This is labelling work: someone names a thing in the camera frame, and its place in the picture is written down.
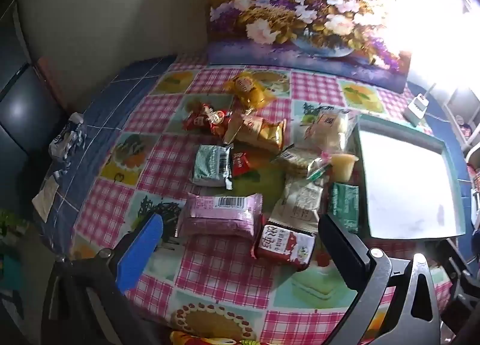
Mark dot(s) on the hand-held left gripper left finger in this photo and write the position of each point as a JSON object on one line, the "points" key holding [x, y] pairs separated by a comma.
{"points": [[140, 251]]}

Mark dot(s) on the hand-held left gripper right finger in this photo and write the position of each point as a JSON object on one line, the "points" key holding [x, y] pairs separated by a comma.
{"points": [[343, 245]]}

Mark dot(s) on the dark green snack packet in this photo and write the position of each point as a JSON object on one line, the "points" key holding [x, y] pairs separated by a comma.
{"points": [[343, 204]]}

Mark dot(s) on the red and white snack packet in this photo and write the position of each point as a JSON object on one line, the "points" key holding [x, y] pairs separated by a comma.
{"points": [[285, 245]]}

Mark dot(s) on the yellow jelly cup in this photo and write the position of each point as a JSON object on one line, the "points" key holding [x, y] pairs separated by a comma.
{"points": [[343, 167]]}

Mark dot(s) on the pink snack packet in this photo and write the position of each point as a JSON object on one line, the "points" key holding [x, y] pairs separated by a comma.
{"points": [[221, 217]]}

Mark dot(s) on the white tray with teal rim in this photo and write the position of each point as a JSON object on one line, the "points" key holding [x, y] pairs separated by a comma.
{"points": [[405, 180]]}

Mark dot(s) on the cream cracker packet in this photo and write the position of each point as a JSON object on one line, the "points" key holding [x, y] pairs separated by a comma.
{"points": [[296, 159]]}

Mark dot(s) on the light green barcode snack packet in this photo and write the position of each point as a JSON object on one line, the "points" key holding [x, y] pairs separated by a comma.
{"points": [[210, 167]]}

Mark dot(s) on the clear bread packet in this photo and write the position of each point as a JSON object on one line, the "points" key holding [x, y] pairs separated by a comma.
{"points": [[328, 129]]}

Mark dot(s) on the small red snack packet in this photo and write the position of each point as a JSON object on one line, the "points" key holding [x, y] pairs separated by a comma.
{"points": [[242, 163]]}

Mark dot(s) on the orange chips packet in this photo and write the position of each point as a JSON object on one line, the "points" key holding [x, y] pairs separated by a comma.
{"points": [[258, 131]]}

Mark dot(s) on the red cartoon snack packet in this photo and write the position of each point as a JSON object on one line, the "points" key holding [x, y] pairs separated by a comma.
{"points": [[204, 118]]}

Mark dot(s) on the yellow snack packet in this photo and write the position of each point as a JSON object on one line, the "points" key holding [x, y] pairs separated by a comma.
{"points": [[249, 92]]}

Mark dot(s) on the pink checkered printed tablecloth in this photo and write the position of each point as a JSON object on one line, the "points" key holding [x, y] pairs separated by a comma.
{"points": [[210, 273]]}

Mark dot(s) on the green striped candy stick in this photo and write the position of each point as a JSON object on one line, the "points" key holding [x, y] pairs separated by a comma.
{"points": [[318, 172]]}

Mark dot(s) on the beige paper piece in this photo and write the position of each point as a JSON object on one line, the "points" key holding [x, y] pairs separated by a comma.
{"points": [[47, 197]]}

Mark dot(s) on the green plastic object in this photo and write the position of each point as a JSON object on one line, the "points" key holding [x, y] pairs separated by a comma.
{"points": [[9, 266]]}

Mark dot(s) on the crumpled blue white wrapper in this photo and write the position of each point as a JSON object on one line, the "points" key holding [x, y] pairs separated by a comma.
{"points": [[67, 137]]}

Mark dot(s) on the white power strip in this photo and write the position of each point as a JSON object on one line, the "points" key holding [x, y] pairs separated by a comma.
{"points": [[416, 108]]}

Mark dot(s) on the white shelf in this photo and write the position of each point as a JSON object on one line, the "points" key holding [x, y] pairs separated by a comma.
{"points": [[455, 105]]}

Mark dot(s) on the flower bouquet painting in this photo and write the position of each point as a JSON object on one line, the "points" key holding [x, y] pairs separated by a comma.
{"points": [[300, 11]]}

